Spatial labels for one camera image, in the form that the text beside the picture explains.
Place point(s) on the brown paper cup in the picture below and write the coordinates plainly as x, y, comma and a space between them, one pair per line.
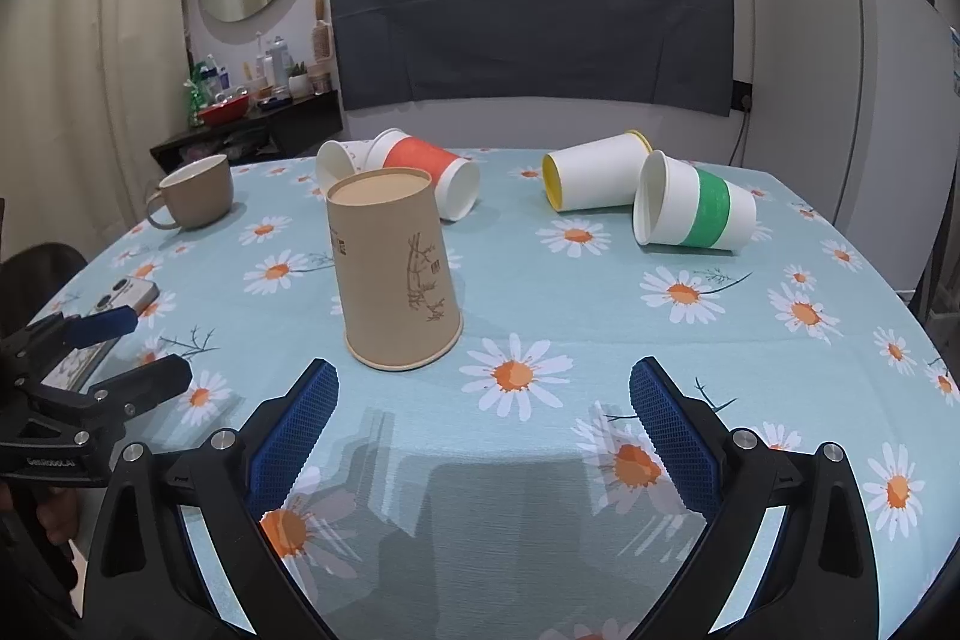
390, 265

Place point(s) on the person's left hand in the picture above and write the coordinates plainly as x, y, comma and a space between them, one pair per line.
56, 514

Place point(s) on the beige ceramic mug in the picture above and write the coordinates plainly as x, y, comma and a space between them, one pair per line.
199, 194

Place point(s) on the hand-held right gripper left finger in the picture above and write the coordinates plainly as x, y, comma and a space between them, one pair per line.
300, 430

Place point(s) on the yellow rimmed white paper cup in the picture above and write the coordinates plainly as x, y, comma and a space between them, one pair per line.
600, 171

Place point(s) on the blue capped bottle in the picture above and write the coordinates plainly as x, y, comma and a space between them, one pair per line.
213, 78

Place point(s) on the cream curtain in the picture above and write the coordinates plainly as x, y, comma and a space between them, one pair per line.
90, 48

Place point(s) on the wooden hairbrush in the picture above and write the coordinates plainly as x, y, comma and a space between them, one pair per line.
322, 36

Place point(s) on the white smartphone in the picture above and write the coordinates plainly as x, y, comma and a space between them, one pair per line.
139, 295

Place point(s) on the white paper cup small print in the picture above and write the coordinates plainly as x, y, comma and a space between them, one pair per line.
334, 160

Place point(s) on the green banded paper cup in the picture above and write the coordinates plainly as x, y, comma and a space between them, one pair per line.
709, 205

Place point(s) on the white spray bottle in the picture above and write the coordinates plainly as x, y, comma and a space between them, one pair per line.
281, 63

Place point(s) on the white refrigerator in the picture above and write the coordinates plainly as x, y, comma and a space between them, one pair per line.
825, 85

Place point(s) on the red bowl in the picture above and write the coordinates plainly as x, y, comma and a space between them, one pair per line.
223, 111

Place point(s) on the black wall socket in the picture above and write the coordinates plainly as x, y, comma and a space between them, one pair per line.
742, 96

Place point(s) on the dark chair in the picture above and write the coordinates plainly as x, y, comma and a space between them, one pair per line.
37, 272

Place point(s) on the small white plant pot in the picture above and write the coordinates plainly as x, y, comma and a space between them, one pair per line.
299, 84

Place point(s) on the dark grey wall cloth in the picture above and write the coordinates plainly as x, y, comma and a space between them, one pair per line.
525, 10

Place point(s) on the black wall shelf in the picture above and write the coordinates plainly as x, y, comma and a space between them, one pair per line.
300, 123

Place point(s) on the orange banded paper cup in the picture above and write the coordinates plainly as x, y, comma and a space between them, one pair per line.
420, 158

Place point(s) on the blue daisy print tablecloth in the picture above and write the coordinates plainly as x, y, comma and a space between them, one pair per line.
540, 287

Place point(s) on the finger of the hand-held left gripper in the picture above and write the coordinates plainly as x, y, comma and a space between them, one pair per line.
154, 379
101, 323

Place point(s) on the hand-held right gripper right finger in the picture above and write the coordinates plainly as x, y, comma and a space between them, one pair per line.
675, 437

